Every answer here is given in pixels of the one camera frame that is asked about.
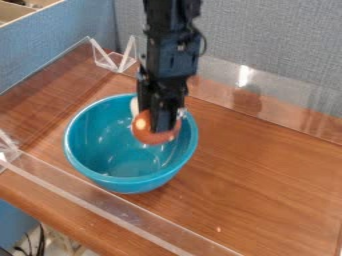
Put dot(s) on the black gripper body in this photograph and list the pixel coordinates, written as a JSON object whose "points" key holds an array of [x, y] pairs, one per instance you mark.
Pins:
{"points": [[169, 64]]}

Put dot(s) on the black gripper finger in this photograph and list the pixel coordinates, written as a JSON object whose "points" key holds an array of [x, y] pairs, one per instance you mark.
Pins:
{"points": [[144, 106], [164, 114]]}

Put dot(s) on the brown and white toy mushroom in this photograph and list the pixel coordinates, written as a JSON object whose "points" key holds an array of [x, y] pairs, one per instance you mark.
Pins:
{"points": [[141, 128]]}

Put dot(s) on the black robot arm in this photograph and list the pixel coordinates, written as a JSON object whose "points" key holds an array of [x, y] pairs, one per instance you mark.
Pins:
{"points": [[169, 16]]}

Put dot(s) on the blue plastic bowl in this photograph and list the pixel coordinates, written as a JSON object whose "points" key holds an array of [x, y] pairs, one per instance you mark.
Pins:
{"points": [[105, 153]]}

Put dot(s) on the clear acrylic back barrier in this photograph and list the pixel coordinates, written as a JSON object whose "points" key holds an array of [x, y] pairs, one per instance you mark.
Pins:
{"points": [[287, 102]]}

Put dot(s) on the clear acrylic barrier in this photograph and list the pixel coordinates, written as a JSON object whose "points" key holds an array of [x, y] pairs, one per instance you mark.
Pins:
{"points": [[143, 223], [287, 102], [35, 103]]}

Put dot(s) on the clear acrylic left barrier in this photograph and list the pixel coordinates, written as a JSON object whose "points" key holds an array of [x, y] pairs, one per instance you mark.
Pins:
{"points": [[35, 103]]}

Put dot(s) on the wooden shelf box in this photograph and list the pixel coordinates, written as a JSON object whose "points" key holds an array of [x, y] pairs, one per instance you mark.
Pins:
{"points": [[15, 10]]}

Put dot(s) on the clear acrylic front barrier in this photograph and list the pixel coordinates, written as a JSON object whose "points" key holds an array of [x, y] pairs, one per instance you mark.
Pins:
{"points": [[143, 223]]}

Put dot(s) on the clear acrylic corner bracket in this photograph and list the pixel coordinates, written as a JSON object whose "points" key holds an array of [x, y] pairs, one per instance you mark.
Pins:
{"points": [[112, 61]]}

